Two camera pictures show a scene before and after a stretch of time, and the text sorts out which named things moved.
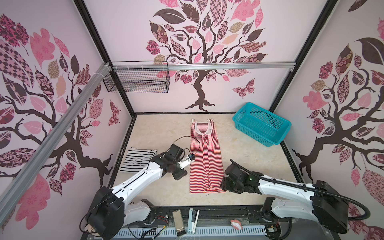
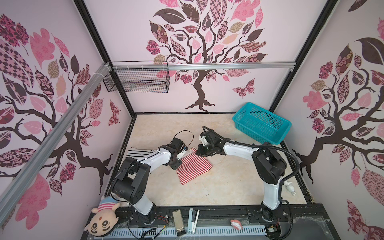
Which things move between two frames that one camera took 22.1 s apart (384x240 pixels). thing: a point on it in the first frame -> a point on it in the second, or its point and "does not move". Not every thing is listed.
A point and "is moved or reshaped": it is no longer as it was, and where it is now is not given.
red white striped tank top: [206, 170] is moved or reshaped
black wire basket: [127, 80] does not move
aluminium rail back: [172, 66] does not move
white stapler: [193, 215] does not move
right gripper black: [224, 185] -> [200, 153]
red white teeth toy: [236, 224] does not move
